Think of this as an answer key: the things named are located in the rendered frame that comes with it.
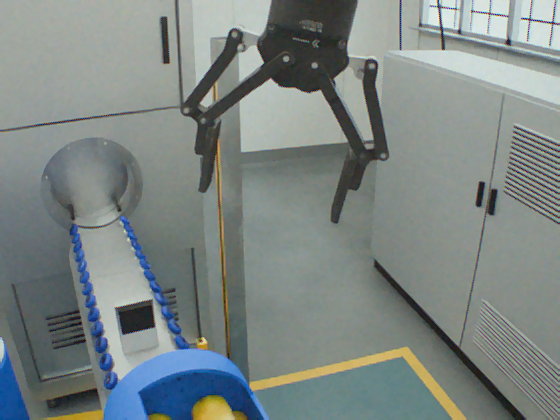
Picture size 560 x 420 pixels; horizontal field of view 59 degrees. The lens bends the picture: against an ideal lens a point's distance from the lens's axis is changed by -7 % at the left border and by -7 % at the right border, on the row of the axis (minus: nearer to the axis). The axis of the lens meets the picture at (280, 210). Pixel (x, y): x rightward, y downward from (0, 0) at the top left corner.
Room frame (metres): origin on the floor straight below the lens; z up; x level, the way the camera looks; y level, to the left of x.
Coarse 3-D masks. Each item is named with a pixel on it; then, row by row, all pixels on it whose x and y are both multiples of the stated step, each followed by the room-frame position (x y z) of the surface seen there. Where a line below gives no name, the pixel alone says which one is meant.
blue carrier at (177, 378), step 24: (168, 360) 0.71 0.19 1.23; (192, 360) 0.72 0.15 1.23; (216, 360) 0.74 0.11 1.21; (120, 384) 0.69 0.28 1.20; (144, 384) 0.66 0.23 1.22; (168, 384) 0.73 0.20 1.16; (192, 384) 0.75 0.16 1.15; (216, 384) 0.77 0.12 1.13; (240, 384) 0.79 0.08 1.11; (120, 408) 0.64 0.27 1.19; (144, 408) 0.62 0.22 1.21; (168, 408) 0.72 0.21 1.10; (192, 408) 0.74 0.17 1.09; (240, 408) 0.78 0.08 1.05
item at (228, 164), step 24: (216, 48) 1.36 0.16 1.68; (216, 96) 1.37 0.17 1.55; (240, 144) 1.38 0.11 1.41; (216, 168) 1.39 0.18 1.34; (240, 168) 1.38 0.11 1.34; (216, 192) 1.41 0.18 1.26; (240, 192) 1.38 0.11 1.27; (240, 216) 1.38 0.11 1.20; (240, 240) 1.38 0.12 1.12; (240, 264) 1.38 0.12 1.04; (240, 288) 1.38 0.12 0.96; (240, 312) 1.37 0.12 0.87; (240, 336) 1.37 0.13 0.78; (240, 360) 1.37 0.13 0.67
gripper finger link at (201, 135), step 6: (198, 108) 0.49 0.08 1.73; (204, 108) 0.50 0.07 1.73; (192, 114) 0.49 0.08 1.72; (198, 114) 0.49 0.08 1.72; (198, 126) 0.49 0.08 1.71; (198, 132) 0.49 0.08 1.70; (204, 132) 0.49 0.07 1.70; (198, 138) 0.49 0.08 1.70; (204, 138) 0.49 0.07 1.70; (198, 144) 0.50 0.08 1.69; (204, 144) 0.49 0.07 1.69; (198, 150) 0.50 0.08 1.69
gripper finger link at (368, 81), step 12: (372, 60) 0.47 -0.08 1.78; (372, 72) 0.47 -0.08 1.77; (372, 84) 0.47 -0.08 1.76; (372, 96) 0.47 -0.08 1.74; (372, 108) 0.47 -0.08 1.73; (372, 120) 0.47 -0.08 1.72; (372, 132) 0.47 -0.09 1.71; (384, 132) 0.47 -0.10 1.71; (384, 144) 0.47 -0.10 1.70; (384, 156) 0.47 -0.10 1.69
